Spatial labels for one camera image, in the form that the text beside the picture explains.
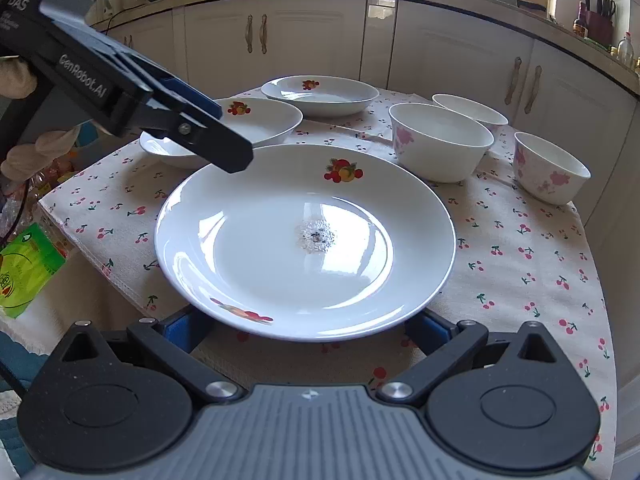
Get teal rug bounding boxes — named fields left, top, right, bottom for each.
left=0, top=332, right=56, bottom=480

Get small white plate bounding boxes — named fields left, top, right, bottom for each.
left=139, top=130, right=212, bottom=170

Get white bowl pink flowers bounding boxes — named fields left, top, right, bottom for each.
left=513, top=131, right=592, bottom=206
left=432, top=93, right=509, bottom=134
left=389, top=102, right=496, bottom=184

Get dark red knife block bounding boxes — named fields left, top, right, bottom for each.
left=580, top=0, right=617, bottom=47

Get large white fruit print plate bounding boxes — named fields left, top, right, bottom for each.
left=154, top=144, right=457, bottom=343

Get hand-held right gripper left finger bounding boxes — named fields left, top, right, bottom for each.
left=52, top=306, right=248, bottom=404

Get clear plastic bottle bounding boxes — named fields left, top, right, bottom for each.
left=617, top=31, right=635, bottom=67

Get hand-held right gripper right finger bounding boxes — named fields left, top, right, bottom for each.
left=375, top=307, right=563, bottom=407

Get green packet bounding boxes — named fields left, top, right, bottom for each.
left=0, top=222, right=67, bottom=319

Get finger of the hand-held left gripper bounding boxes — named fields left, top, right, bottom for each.
left=117, top=100, right=254, bottom=175
left=150, top=71, right=224, bottom=122

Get person's left hand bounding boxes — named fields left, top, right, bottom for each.
left=0, top=56, right=82, bottom=182

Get white cabinet door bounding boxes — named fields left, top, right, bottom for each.
left=387, top=0, right=535, bottom=111
left=256, top=0, right=369, bottom=86
left=184, top=2, right=257, bottom=103
left=522, top=39, right=640, bottom=201

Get clear plastic bag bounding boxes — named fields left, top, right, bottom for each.
left=0, top=152, right=88, bottom=241

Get cherry print tablecloth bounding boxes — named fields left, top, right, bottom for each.
left=37, top=85, right=618, bottom=480

